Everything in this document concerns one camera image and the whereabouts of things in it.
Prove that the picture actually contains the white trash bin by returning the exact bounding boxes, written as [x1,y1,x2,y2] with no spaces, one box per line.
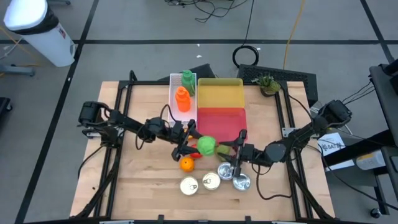
[3,0,76,68]

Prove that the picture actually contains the green plastic bottle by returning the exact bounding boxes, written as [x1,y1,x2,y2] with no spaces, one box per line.
[181,70,197,96]

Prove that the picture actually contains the thin yellow floor cable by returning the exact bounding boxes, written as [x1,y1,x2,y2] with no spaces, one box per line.
[0,26,41,68]

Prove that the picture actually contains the long yellow cable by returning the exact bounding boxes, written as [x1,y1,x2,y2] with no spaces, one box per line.
[282,0,307,70]

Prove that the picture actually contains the white plastic container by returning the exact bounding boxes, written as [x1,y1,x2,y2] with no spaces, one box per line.
[356,150,386,170]

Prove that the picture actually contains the orange plastic bottle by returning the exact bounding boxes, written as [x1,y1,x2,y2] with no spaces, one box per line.
[175,86,192,113]

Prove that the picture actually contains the black flat panel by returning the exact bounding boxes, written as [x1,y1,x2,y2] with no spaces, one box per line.
[157,63,216,82]

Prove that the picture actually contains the black cart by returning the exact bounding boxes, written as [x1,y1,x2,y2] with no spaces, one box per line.
[323,63,398,215]

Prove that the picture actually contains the green toy pear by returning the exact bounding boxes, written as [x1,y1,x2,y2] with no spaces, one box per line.
[216,144,231,162]

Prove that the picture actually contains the white perforated basket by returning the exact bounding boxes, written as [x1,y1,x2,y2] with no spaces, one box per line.
[167,73,198,124]

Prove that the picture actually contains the tangled black cables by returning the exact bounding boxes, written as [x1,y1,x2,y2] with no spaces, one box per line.
[164,0,249,23]

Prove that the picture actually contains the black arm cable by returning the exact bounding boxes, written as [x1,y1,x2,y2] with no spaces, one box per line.
[256,163,293,200]
[135,104,180,150]

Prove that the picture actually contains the black metal table frame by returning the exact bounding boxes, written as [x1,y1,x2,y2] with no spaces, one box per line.
[73,70,335,220]

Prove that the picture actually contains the green toy apple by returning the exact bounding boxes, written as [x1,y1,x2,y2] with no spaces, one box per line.
[197,136,217,157]

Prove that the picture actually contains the potted green succulent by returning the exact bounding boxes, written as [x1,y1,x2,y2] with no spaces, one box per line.
[259,74,282,97]

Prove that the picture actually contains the yellow translucent bin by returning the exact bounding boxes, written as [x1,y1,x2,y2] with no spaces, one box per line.
[197,77,246,109]

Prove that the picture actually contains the red translucent bin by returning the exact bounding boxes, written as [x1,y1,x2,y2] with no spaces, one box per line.
[197,107,249,144]

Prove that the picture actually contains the silver tin can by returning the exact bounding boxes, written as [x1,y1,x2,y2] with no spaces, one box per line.
[201,172,221,191]
[179,176,199,196]
[216,161,236,181]
[232,173,252,192]

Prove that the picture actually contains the black coiled cable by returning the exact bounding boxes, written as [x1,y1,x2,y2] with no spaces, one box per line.
[232,0,260,68]

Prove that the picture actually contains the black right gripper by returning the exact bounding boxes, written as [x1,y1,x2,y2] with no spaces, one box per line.
[219,129,265,178]

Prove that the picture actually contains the grey stand base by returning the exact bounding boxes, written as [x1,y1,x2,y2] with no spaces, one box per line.
[0,63,35,77]

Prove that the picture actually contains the black perforated panel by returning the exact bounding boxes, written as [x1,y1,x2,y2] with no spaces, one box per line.
[236,64,318,108]

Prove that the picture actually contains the white paper label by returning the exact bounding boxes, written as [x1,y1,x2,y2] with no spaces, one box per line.
[317,132,346,156]

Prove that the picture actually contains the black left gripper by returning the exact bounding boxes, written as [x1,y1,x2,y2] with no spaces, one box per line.
[169,119,205,162]

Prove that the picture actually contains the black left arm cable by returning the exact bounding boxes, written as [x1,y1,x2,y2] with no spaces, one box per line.
[135,104,180,150]

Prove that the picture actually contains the orange toy fruit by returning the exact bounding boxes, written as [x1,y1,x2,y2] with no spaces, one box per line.
[180,157,195,173]

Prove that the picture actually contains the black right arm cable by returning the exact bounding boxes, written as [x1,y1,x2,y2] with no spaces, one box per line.
[256,163,293,200]

